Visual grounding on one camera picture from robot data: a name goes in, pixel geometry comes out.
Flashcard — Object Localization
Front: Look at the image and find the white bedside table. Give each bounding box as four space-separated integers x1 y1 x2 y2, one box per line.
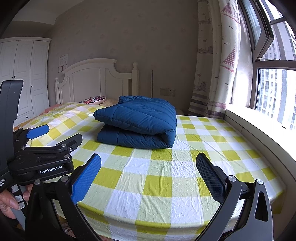
176 109 184 115

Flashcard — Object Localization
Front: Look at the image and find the blue quilted puffer jacket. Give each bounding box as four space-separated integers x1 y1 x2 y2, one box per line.
93 96 177 149

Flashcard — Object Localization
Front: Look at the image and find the white wardrobe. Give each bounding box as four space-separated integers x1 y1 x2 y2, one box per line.
1 37 51 126

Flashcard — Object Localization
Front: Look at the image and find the person's left hand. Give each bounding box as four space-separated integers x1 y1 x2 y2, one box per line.
0 184 33 219

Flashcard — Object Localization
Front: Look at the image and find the floral patterned pillow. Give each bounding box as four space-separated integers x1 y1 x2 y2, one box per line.
80 95 106 105

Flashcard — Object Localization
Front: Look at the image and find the beige yellow pillow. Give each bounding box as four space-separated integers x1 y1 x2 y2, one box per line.
101 98 118 108

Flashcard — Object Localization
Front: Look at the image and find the beige wall socket plate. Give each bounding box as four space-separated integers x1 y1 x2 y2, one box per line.
160 88 176 97

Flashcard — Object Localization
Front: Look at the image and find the window with dark frame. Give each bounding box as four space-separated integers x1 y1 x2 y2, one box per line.
239 1 295 131

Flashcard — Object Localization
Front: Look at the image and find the yellow white checked bed sheet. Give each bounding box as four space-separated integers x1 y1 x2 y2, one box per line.
20 102 285 240

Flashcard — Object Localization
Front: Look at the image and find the white wooden headboard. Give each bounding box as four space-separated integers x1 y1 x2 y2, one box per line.
55 58 139 104

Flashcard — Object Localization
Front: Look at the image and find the cream patterned curtain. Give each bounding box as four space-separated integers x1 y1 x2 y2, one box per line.
188 1 253 118

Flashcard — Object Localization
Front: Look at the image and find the paper notice on wall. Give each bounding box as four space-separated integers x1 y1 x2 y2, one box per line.
58 54 68 73

